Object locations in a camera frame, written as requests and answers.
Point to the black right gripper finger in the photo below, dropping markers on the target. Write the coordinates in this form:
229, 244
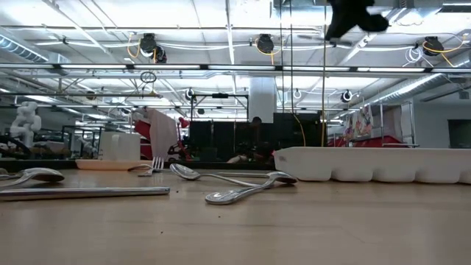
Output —
336, 29
375, 24

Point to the silver spoon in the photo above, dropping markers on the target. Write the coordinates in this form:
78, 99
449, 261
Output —
184, 172
224, 196
46, 174

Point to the silver fork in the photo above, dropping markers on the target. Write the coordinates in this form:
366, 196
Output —
158, 165

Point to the colourful poster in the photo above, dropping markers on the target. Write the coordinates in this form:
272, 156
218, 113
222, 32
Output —
362, 123

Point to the white pillar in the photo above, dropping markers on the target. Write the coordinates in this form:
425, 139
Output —
263, 99

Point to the black panel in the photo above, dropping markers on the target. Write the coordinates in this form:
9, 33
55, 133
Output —
312, 129

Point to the red cart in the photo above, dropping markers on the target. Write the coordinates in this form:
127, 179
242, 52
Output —
379, 141

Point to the white cutlery tray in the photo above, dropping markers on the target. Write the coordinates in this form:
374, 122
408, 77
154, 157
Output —
368, 163

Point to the dark doorway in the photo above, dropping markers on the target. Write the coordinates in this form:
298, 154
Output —
460, 134

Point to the person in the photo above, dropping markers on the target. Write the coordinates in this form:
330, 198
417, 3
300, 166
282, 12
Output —
257, 147

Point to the red machine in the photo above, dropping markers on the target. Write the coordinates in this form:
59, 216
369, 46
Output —
141, 129

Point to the white mug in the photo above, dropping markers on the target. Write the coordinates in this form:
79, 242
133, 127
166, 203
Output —
119, 145

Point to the overhead light bar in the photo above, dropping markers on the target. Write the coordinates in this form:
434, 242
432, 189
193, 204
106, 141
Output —
92, 66

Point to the peach round plate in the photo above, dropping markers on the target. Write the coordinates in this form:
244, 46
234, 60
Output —
103, 164

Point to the white robot figure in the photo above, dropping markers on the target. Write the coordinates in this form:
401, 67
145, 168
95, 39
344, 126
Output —
25, 123

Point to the silver ventilation duct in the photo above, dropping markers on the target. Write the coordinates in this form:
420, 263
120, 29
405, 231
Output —
423, 86
18, 46

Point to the black booth frame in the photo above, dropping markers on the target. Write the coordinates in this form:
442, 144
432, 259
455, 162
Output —
221, 95

